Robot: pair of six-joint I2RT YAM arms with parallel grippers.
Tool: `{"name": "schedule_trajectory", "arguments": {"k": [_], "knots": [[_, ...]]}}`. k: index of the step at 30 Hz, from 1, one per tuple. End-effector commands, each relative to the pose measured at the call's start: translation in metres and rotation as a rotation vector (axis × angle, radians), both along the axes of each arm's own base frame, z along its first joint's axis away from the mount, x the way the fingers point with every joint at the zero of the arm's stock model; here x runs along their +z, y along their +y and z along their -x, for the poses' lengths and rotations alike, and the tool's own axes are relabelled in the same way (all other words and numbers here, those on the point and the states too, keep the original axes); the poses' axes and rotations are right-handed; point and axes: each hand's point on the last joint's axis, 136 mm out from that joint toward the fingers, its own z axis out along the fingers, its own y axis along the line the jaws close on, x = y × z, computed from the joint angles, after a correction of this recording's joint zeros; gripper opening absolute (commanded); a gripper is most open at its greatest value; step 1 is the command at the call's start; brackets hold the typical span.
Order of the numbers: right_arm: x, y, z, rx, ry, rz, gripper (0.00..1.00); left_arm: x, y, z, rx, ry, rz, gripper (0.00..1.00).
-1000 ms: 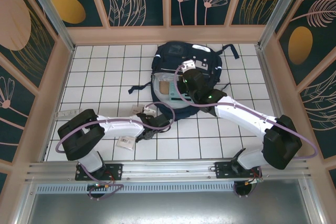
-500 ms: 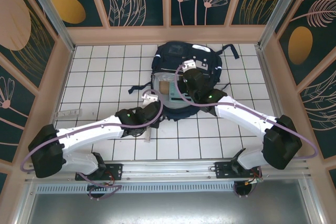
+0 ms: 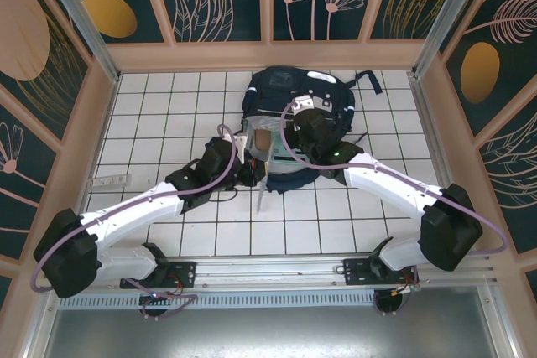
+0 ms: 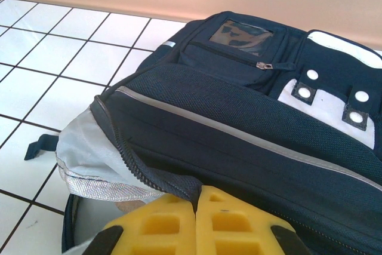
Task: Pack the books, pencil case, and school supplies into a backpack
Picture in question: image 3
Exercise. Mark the small circuit board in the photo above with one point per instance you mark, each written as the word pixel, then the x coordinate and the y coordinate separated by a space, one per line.
pixel 406 289
pixel 157 297

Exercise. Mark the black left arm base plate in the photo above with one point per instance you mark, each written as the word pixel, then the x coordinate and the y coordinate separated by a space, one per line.
pixel 184 270

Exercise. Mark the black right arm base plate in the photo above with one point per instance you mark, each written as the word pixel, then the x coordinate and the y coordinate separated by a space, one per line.
pixel 354 270

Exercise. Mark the grey metal sheet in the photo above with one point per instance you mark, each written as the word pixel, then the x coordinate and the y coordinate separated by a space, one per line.
pixel 268 333

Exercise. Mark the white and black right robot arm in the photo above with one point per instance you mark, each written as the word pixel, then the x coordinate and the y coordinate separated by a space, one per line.
pixel 390 182

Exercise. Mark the aluminium corner post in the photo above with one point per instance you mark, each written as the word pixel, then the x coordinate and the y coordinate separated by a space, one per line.
pixel 86 27
pixel 448 18

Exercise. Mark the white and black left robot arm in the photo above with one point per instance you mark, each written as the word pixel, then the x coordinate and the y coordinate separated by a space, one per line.
pixel 126 215

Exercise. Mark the navy blue backpack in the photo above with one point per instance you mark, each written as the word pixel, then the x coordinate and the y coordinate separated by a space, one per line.
pixel 277 89

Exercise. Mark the beige pencil case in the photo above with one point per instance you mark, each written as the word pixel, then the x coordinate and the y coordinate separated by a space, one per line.
pixel 262 141

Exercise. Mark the aluminium mounting rail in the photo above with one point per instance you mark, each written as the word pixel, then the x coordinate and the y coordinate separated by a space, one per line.
pixel 268 270

